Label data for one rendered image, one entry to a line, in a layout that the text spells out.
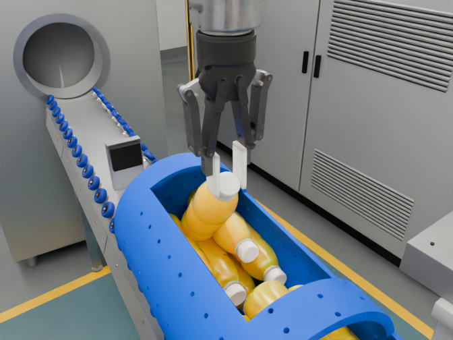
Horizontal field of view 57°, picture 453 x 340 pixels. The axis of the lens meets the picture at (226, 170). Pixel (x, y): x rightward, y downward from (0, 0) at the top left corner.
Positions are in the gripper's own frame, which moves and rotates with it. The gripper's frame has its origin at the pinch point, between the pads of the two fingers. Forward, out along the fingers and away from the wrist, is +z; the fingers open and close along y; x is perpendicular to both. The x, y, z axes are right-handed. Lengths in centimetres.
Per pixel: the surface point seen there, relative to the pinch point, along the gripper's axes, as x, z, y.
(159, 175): -18.2, 9.4, 4.3
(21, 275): -148, 131, 42
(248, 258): -1.7, 21.6, -5.6
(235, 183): 0.9, 2.2, -1.1
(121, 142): -62, 23, 0
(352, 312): 23.5, 9.3, -4.4
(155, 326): -10.5, 39.9, 11.0
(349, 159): -93, 80, -129
